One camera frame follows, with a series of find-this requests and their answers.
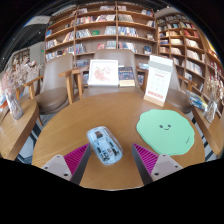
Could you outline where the white sign on wooden base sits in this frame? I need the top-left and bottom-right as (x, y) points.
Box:
(143, 54), (174, 108)

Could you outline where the distant wooden bookshelf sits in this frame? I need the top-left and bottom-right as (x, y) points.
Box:
(11, 48), (31, 73)

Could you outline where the white hanging ceiling sign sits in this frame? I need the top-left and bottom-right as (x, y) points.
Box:
(23, 14), (52, 28)

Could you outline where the curved wooden bookshelf unit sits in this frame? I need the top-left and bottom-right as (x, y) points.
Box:
(154, 8), (224, 103)

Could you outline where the stack of light blue books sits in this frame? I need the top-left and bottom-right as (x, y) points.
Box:
(137, 62), (150, 71)

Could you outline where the green smiley mouse pad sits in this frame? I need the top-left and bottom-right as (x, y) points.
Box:
(135, 108), (196, 157)

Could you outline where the glass vase with dried flowers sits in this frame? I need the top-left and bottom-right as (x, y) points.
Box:
(203, 74), (224, 124)
(0, 61), (44, 120)

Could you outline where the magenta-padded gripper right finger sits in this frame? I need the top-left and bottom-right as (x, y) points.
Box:
(131, 143), (184, 186)

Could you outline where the stack of colourful books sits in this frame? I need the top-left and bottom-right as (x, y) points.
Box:
(188, 91), (209, 112)

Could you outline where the wooden bookshelf unit with books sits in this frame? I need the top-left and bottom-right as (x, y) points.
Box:
(44, 1), (158, 68)

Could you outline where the transparent computer mouse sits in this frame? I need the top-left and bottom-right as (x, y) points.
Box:
(86, 125), (124, 166)

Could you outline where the white framed floral picture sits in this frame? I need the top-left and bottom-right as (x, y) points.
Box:
(87, 59), (120, 88)

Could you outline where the dark blue book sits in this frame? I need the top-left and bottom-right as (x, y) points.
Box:
(118, 66), (136, 88)

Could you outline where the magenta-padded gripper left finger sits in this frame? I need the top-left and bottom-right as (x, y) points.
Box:
(41, 143), (93, 186)

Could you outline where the round wooden side table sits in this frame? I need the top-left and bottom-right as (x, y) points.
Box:
(0, 98), (40, 162)
(191, 104), (224, 160)

